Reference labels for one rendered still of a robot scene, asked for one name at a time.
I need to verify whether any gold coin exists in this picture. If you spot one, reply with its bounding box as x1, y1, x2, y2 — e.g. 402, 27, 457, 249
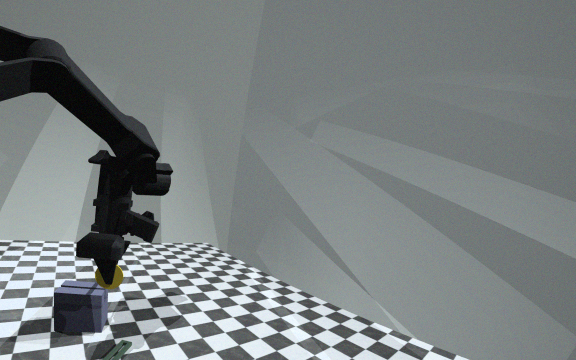
95, 265, 124, 290

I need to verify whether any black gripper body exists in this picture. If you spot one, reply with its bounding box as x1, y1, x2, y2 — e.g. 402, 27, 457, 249
76, 192, 133, 261

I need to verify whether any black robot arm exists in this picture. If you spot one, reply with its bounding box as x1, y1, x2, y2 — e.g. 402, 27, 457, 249
0, 26, 173, 243

